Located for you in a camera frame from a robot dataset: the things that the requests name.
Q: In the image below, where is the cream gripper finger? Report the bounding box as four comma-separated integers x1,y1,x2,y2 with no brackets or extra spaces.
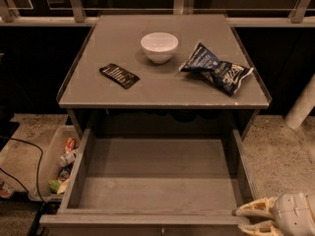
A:
233,197,278,219
238,220,284,236

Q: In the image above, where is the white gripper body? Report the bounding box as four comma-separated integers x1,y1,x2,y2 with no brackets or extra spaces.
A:
272,193,315,236

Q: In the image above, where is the grey top drawer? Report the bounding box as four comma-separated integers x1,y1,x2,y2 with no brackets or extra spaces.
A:
40,130,255,236

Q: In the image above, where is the grey drawer cabinet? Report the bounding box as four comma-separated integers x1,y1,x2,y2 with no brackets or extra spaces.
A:
57,15,271,131

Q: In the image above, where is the blue chip bag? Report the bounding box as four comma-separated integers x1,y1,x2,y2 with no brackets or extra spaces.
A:
179,42,253,96

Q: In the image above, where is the black snack packet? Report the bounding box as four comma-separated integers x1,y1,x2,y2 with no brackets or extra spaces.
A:
99,63,140,89

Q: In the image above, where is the white ceramic bowl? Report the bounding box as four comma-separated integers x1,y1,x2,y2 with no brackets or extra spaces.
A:
141,32,179,64

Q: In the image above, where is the white labelled bottle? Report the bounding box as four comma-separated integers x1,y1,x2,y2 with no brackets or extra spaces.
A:
59,149,78,167

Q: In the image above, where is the yellow snack bag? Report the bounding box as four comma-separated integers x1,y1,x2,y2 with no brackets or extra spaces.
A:
57,179,69,195

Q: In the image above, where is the blue drink can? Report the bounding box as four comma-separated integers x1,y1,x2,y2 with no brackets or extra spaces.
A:
59,167,71,181

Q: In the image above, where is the orange soda can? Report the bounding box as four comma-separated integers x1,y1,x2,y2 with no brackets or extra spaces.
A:
65,138,76,153

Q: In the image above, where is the green snack packet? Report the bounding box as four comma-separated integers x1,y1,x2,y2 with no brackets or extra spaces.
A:
48,180,61,194

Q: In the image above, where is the clear plastic storage bin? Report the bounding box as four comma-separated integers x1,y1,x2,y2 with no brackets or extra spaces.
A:
29,125,81,202

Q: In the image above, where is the metal window railing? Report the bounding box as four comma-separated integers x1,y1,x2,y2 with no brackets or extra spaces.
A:
0,0,315,28

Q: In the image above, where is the black power strip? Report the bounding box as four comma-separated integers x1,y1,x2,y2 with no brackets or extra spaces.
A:
27,203,46,236

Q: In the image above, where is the red white object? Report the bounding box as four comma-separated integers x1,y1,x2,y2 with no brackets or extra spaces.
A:
0,179,15,199

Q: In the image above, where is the black cable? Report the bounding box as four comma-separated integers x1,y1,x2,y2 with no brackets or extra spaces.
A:
0,137,45,203

